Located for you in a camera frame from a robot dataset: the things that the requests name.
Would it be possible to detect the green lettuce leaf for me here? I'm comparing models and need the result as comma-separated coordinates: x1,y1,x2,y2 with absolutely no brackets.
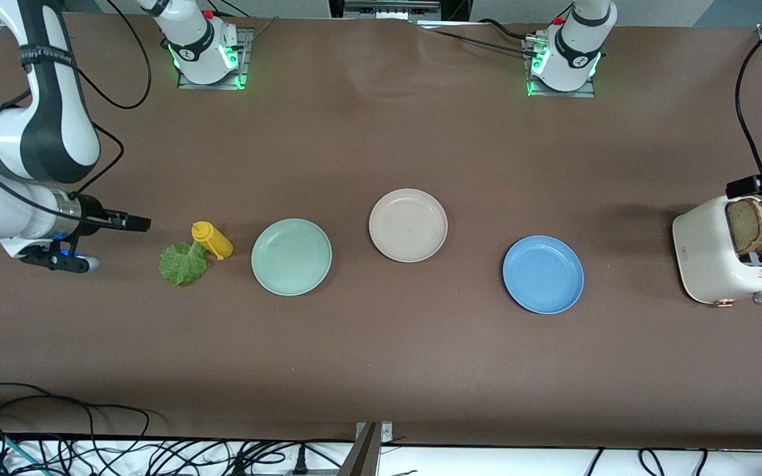
159,241,210,288

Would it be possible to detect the yellow mustard squeeze bottle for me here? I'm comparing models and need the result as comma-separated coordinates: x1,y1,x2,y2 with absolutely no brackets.
191,221,234,260

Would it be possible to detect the mint green plate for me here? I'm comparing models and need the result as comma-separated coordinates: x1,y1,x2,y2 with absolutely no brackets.
251,218,333,297

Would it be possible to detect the blue plate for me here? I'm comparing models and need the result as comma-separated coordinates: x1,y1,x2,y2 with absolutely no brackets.
502,235,585,315

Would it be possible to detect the beige plate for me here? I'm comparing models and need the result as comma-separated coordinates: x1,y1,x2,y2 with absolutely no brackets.
368,188,448,263

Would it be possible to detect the cream white toaster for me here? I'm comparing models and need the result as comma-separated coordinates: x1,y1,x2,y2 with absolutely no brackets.
672,195,762,307

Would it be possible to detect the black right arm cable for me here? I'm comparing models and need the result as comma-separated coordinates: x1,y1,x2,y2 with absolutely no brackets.
0,0,152,222

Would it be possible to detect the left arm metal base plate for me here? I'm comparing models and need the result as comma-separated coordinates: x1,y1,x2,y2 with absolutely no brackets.
525,36,597,99

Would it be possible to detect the long black looped cable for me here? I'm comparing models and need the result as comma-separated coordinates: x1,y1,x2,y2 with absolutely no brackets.
0,382,151,476

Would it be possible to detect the teal cable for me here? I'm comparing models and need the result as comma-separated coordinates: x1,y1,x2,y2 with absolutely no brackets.
0,431,51,476

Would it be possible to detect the black braided cable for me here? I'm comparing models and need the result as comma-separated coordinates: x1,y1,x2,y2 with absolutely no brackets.
417,19,542,55

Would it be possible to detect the grey metal mounting bracket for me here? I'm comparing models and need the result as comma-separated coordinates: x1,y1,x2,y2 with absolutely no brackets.
340,421,395,476

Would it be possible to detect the metal equipment frame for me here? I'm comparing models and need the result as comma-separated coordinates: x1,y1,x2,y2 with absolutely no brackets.
328,0,471,21

